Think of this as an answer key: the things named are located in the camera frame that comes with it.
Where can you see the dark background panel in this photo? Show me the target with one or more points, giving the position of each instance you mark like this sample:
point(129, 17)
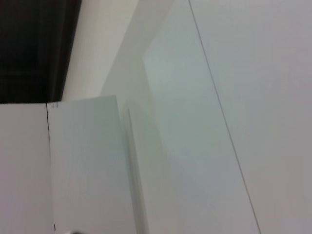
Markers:
point(31, 48)

